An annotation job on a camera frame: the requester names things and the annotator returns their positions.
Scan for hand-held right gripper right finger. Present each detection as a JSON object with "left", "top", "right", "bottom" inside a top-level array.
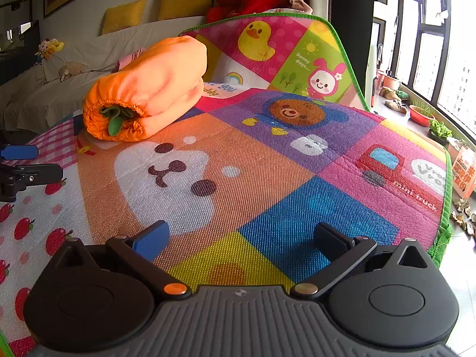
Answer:
[{"left": 290, "top": 222, "right": 433, "bottom": 300}]

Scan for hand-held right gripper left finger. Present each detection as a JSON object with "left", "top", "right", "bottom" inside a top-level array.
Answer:
[{"left": 52, "top": 220, "right": 191, "bottom": 300}]

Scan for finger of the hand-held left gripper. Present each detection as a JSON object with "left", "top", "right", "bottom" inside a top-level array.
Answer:
[
  {"left": 0, "top": 163, "right": 65, "bottom": 188},
  {"left": 0, "top": 145, "right": 40, "bottom": 162}
]

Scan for orange pumpkin costume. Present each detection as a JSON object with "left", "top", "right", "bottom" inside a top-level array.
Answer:
[{"left": 82, "top": 37, "right": 208, "bottom": 143}]

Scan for colourful cartoon play mat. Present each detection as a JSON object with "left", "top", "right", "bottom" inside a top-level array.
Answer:
[{"left": 0, "top": 12, "right": 454, "bottom": 357}]

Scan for beige plush toy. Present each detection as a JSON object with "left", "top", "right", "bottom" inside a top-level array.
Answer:
[{"left": 59, "top": 62, "right": 85, "bottom": 82}]

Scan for yellow plush toy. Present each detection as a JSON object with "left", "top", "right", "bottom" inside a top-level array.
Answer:
[{"left": 35, "top": 38, "right": 65, "bottom": 65}]

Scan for black television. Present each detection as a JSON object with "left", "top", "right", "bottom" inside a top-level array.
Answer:
[{"left": 0, "top": 0, "right": 41, "bottom": 86}]

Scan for grey covered sofa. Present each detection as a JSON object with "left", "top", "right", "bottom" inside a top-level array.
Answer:
[{"left": 0, "top": 0, "right": 309, "bottom": 134}]

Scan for dried orange peels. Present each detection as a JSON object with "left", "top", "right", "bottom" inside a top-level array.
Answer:
[{"left": 450, "top": 197, "right": 476, "bottom": 238}]

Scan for pink garment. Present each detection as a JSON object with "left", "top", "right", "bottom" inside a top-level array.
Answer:
[{"left": 117, "top": 48, "right": 146, "bottom": 72}]

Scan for orange paper bag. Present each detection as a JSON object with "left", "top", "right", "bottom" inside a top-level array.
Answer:
[{"left": 447, "top": 139, "right": 476, "bottom": 198}]

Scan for green leafy plant tray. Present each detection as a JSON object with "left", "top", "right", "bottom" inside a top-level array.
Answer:
[{"left": 428, "top": 118, "right": 453, "bottom": 146}]

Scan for pair of beige shoes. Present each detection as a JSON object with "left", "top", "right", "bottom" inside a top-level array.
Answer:
[{"left": 378, "top": 87, "right": 410, "bottom": 115}]

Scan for red basin with grass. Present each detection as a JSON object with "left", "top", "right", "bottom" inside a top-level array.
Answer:
[{"left": 408, "top": 104, "right": 436, "bottom": 127}]

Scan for yellow cushion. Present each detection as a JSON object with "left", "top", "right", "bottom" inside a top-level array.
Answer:
[
  {"left": 159, "top": 0, "right": 216, "bottom": 21},
  {"left": 101, "top": 0, "right": 148, "bottom": 35}
]

